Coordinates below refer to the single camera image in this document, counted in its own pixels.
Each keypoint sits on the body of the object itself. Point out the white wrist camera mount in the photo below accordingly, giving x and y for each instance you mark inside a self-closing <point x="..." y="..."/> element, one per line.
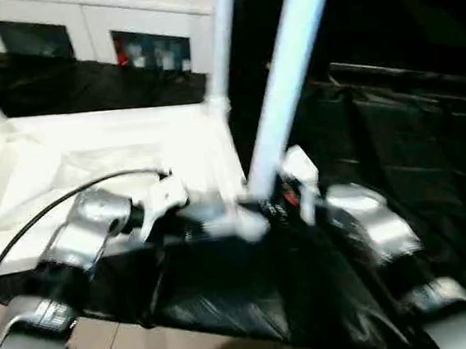
<point x="165" y="197"/>
<point x="303" y="172"/>

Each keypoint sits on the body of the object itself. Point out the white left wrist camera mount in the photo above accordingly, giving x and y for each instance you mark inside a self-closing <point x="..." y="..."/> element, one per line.
<point x="165" y="197"/>

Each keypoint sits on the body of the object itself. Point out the white glass-door cabinet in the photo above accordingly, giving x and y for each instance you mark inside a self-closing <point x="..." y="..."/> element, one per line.
<point x="77" y="16"/>

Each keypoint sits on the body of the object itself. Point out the black mat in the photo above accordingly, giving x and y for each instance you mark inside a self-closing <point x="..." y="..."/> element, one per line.
<point x="403" y="187"/>

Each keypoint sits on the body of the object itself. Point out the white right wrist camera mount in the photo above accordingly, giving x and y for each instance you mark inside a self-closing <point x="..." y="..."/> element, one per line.
<point x="303" y="172"/>

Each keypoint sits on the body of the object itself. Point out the white plastic table top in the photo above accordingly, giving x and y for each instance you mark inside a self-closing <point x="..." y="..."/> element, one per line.
<point x="90" y="147"/>

